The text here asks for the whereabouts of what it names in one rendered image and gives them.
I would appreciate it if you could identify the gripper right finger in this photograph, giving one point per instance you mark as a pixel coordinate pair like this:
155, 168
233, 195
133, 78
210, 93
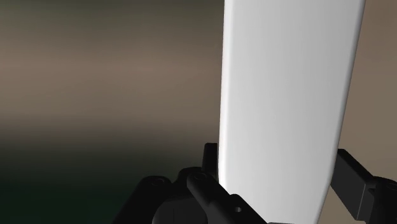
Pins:
356, 183

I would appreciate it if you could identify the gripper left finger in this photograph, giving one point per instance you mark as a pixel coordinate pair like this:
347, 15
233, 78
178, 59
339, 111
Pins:
214, 195

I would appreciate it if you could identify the white smooth rounded object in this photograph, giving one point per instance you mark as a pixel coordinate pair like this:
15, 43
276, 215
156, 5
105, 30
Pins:
279, 102

